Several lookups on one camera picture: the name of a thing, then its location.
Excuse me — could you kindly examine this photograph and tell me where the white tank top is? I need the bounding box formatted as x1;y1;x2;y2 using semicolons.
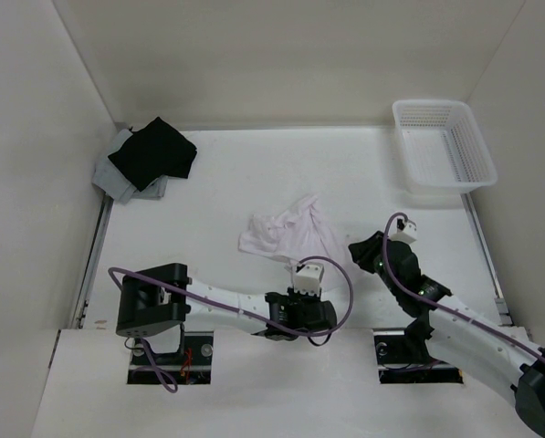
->
238;194;356;280

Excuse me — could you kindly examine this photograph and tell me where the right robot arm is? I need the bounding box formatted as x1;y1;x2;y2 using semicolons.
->
348;232;545;437

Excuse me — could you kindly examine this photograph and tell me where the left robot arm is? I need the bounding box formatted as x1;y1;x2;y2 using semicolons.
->
116;262;338;364

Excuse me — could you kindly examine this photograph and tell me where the folded black tank top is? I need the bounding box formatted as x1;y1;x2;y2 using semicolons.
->
109;117;197;192

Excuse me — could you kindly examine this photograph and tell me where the folded grey tank top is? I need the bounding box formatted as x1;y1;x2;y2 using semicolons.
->
92;129;168;204

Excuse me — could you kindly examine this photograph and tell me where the white plastic basket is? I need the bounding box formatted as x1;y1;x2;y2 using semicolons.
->
392;99;498;195

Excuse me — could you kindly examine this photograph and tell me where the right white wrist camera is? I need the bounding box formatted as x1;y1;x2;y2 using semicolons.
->
391;218;418;245

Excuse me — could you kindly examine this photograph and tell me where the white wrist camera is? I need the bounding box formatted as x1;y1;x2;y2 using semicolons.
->
291;263;325;297
391;218;418;245

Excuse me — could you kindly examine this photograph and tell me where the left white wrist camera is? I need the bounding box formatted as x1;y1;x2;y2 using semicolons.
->
291;263;325;297

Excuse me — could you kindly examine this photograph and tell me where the left metal table rail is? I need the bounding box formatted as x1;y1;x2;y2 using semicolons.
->
68;195;113;329

